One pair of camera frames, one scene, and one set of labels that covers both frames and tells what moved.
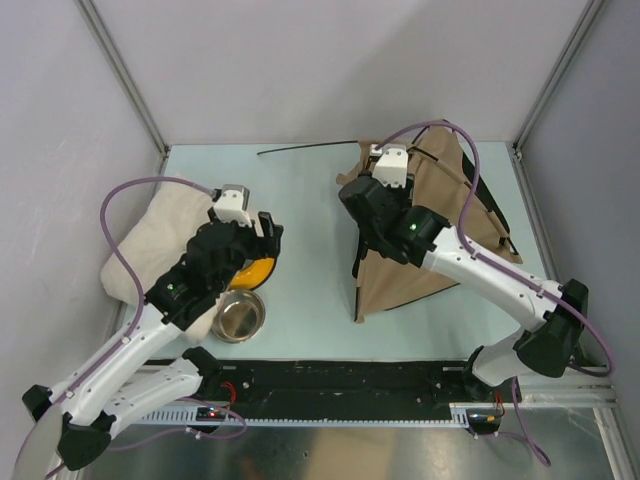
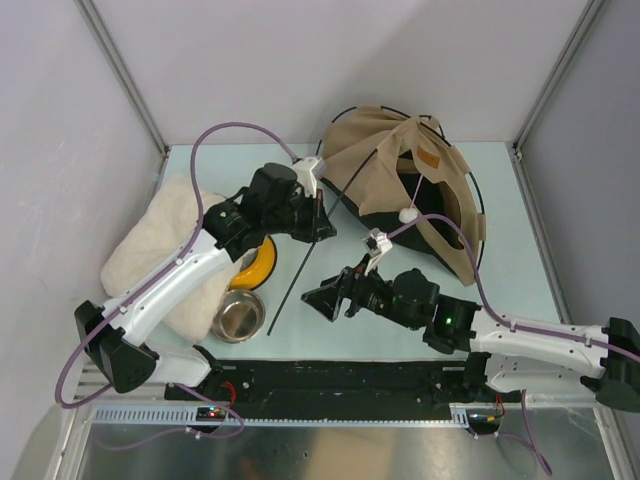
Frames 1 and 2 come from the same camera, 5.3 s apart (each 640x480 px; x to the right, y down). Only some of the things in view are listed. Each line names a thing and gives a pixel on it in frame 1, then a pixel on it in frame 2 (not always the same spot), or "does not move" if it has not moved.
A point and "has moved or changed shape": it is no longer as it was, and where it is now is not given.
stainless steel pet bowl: x=238 y=316 does not move
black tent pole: x=306 y=146 → x=315 y=243
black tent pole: x=499 y=223 → x=444 y=134
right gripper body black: x=403 y=196 → x=368 y=291
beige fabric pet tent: x=448 y=180 has moved or changed shape
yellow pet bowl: x=253 y=274 does not move
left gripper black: x=268 y=244 → x=319 y=227
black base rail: x=288 y=388 does not move
